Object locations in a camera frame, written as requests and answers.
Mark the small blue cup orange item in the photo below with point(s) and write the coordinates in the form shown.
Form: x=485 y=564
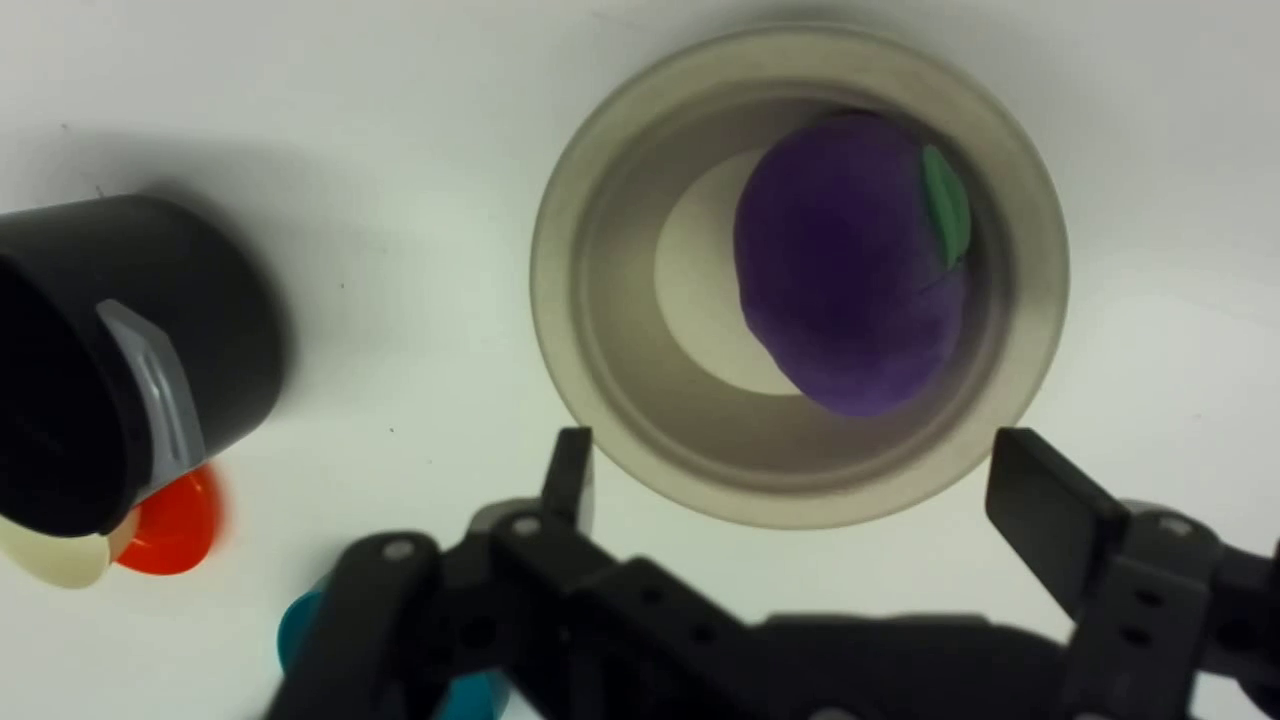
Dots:
x=298 y=633

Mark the cream toy piece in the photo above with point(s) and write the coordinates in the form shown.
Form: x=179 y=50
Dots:
x=60 y=557

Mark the orange red disc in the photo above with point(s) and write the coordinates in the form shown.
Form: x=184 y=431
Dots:
x=175 y=526

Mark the purple toy with green leaf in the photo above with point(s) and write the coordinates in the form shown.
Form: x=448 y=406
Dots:
x=842 y=267

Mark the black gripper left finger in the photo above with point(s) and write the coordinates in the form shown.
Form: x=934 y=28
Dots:
x=453 y=625

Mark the black toy pot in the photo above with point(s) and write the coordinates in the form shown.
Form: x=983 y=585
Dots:
x=81 y=375

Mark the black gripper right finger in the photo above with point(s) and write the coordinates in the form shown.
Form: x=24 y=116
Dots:
x=1161 y=612

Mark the beige shallow bowl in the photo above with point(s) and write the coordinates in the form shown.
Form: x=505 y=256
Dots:
x=624 y=293

